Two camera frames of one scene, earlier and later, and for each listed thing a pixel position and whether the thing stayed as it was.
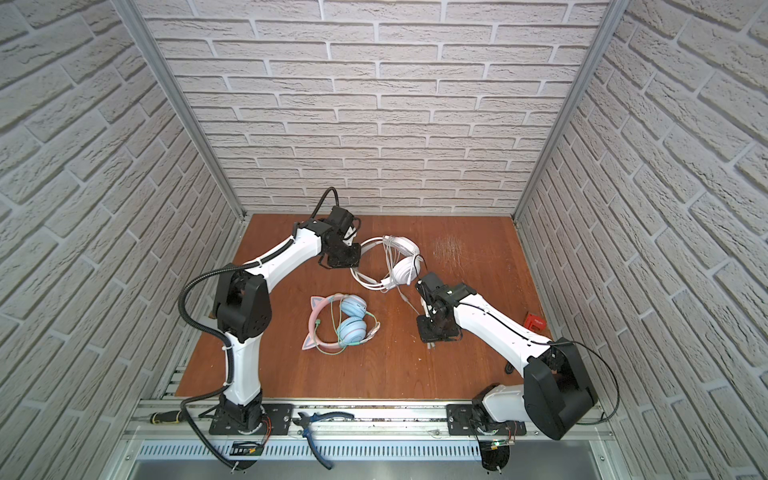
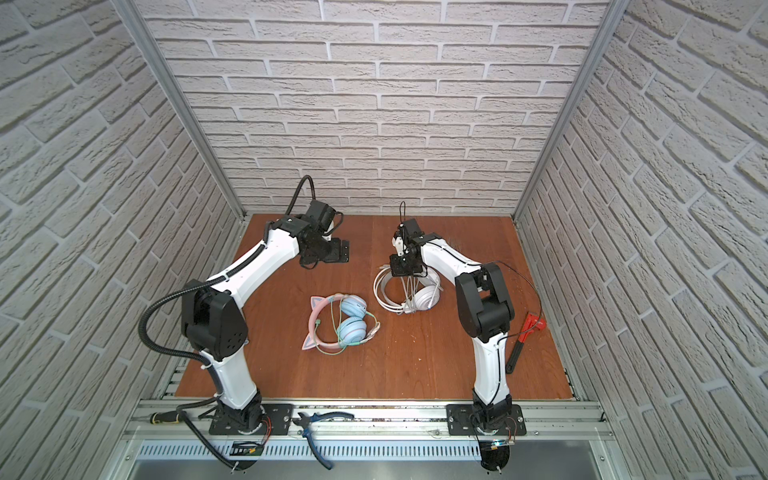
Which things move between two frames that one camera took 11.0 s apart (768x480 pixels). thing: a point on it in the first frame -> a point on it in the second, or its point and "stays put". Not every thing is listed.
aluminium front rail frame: (158, 434) stays put
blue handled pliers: (304, 420) stays put
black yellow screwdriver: (167, 416) stays put
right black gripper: (426, 335) -> (399, 271)
